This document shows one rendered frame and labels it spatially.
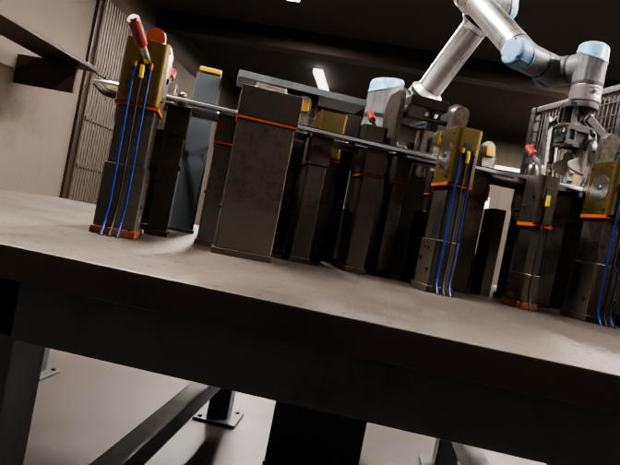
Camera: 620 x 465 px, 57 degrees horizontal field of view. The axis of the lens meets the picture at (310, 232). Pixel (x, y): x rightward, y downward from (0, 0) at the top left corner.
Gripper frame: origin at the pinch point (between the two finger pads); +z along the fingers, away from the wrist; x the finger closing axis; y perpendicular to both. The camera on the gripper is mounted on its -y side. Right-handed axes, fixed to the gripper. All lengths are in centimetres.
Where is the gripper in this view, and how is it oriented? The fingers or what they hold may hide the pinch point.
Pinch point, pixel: (575, 184)
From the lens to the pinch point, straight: 162.5
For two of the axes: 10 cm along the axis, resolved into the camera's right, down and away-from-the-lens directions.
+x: 1.8, 0.5, -9.8
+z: -1.8, 9.8, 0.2
